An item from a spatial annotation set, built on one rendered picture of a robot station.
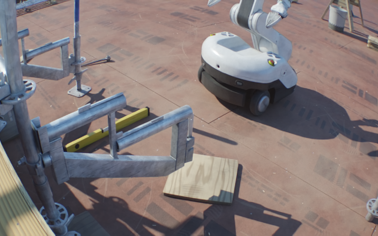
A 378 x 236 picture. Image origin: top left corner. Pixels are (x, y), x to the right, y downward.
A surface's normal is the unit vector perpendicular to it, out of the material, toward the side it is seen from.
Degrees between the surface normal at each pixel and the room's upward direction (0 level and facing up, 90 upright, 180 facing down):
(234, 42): 73
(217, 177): 0
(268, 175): 0
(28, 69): 90
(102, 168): 90
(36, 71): 90
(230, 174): 0
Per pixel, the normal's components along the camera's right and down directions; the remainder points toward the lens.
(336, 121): 0.06, -0.83
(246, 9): -0.69, 0.02
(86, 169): 0.70, 0.43
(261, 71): -0.06, 0.01
